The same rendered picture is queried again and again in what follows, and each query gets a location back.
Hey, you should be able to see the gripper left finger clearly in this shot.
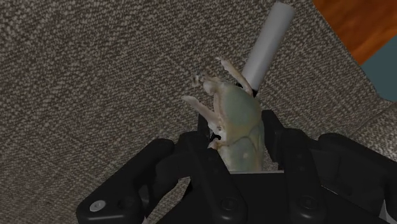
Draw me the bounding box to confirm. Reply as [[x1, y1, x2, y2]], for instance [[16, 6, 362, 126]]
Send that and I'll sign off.
[[76, 113, 248, 224]]

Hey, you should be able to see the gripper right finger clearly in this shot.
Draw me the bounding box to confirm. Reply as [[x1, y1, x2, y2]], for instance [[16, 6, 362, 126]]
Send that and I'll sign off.
[[261, 109, 397, 224]]

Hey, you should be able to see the pale green frog figure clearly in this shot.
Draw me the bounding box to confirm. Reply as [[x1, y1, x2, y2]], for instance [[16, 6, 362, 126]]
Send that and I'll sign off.
[[181, 57, 265, 172]]

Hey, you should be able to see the white cylinder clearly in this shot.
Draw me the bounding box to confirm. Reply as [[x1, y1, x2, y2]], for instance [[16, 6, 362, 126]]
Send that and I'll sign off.
[[241, 1, 296, 92]]

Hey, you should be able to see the brown woven fabric sofa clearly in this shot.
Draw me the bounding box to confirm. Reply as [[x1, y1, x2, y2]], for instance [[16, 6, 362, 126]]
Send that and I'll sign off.
[[0, 0, 397, 224]]

